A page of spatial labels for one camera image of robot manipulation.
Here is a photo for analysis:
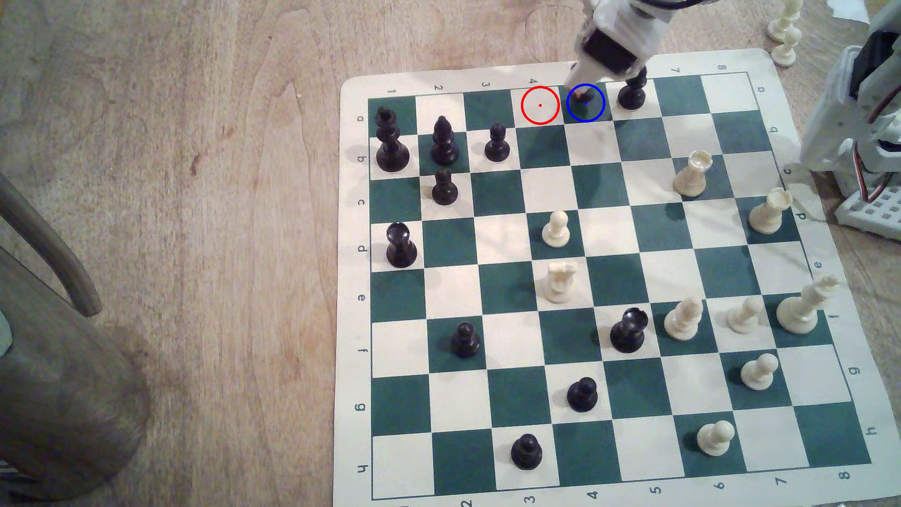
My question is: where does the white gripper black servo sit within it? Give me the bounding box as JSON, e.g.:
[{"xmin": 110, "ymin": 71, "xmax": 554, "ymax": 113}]
[{"xmin": 566, "ymin": 0, "xmax": 678, "ymax": 100}]

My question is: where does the black pawn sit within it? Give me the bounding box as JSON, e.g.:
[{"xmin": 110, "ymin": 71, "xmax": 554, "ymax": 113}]
[
  {"xmin": 566, "ymin": 377, "xmax": 599, "ymax": 414},
  {"xmin": 570, "ymin": 89, "xmax": 605, "ymax": 122},
  {"xmin": 451, "ymin": 322, "xmax": 481, "ymax": 359},
  {"xmin": 484, "ymin": 123, "xmax": 512, "ymax": 163},
  {"xmin": 511, "ymin": 434, "xmax": 543, "ymax": 471},
  {"xmin": 431, "ymin": 168, "xmax": 459, "ymax": 207}
]

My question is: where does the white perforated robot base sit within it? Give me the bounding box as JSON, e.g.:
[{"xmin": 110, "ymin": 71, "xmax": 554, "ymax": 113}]
[{"xmin": 835, "ymin": 183, "xmax": 901, "ymax": 242}]

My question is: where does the green white chess board mat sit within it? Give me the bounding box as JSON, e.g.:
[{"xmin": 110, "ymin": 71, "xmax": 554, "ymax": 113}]
[{"xmin": 333, "ymin": 48, "xmax": 889, "ymax": 507}]

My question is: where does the black bishop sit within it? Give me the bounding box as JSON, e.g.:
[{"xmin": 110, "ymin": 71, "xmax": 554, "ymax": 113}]
[
  {"xmin": 430, "ymin": 116, "xmax": 460, "ymax": 167},
  {"xmin": 617, "ymin": 67, "xmax": 649, "ymax": 111}
]

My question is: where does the white rook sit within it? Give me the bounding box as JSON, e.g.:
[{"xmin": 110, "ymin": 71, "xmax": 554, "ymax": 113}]
[
  {"xmin": 673, "ymin": 150, "xmax": 713, "ymax": 199},
  {"xmin": 748, "ymin": 187, "xmax": 793, "ymax": 236}
]

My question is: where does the white pawn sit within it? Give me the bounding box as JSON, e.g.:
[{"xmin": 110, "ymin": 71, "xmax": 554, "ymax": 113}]
[
  {"xmin": 727, "ymin": 296, "xmax": 764, "ymax": 335},
  {"xmin": 771, "ymin": 27, "xmax": 802, "ymax": 68},
  {"xmin": 697, "ymin": 420, "xmax": 736, "ymax": 457},
  {"xmin": 741, "ymin": 353, "xmax": 780, "ymax": 392},
  {"xmin": 541, "ymin": 210, "xmax": 571, "ymax": 249}
]

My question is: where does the white bishop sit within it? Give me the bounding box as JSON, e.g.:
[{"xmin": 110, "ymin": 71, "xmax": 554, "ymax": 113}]
[
  {"xmin": 664, "ymin": 296, "xmax": 704, "ymax": 342},
  {"xmin": 766, "ymin": 0, "xmax": 804, "ymax": 42}
]

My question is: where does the white knight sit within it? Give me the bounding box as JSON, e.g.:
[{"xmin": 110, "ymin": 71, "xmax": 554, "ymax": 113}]
[{"xmin": 542, "ymin": 261, "xmax": 578, "ymax": 305}]

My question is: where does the black king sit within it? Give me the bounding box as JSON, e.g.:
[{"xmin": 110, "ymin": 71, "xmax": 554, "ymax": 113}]
[{"xmin": 375, "ymin": 106, "xmax": 411, "ymax": 173}]

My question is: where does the black rook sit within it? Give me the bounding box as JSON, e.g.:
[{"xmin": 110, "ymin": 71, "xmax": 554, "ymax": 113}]
[{"xmin": 386, "ymin": 223, "xmax": 418, "ymax": 269}]

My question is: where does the black knight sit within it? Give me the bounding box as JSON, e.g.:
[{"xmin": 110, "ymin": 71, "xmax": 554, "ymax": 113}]
[{"xmin": 610, "ymin": 307, "xmax": 649, "ymax": 354}]

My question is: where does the white paper sheet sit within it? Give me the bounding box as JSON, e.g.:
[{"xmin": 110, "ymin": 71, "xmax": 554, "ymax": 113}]
[{"xmin": 828, "ymin": 0, "xmax": 870, "ymax": 22}]

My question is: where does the white king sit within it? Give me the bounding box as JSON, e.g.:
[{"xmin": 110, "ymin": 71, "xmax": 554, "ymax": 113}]
[{"xmin": 776, "ymin": 276, "xmax": 841, "ymax": 335}]

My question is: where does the red servo cable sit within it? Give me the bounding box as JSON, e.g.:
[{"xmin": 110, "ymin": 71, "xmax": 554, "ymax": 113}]
[{"xmin": 852, "ymin": 106, "xmax": 901, "ymax": 205}]

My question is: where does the curved wooden chair rail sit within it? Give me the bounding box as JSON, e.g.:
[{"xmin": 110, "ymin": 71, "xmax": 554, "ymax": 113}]
[{"xmin": 0, "ymin": 172, "xmax": 103, "ymax": 318}]

